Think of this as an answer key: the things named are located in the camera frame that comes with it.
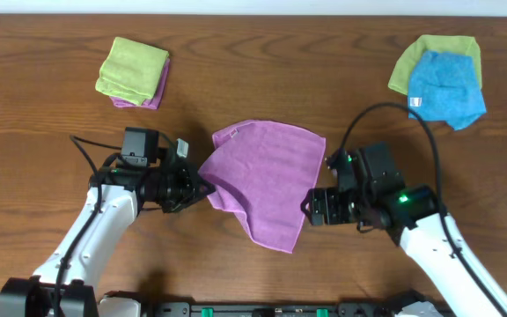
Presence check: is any purple cloth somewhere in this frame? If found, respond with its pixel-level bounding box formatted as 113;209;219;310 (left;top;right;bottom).
110;58;171;110
199;120;327;254

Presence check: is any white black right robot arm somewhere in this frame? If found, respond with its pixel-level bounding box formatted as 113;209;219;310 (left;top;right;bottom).
300;143;507;316

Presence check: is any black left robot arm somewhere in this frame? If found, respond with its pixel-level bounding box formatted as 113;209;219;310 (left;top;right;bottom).
0;128;215;316

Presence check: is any folded purple cloth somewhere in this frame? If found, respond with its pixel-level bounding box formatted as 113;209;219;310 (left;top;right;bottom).
110;58;171;110

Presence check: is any green cloth in pile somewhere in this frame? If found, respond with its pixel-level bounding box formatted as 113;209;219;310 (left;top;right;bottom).
387;34;482;95

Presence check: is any folded green cloth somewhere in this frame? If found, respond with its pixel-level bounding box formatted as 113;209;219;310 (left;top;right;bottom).
95;37;170;107

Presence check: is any blue cloth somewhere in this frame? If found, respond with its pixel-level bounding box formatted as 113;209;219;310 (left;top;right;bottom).
408;50;487;130

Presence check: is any black right camera cable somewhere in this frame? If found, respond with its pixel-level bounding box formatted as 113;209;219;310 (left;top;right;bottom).
339;101;507;317

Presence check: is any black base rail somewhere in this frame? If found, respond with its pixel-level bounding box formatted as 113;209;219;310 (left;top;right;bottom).
99;289;457;317

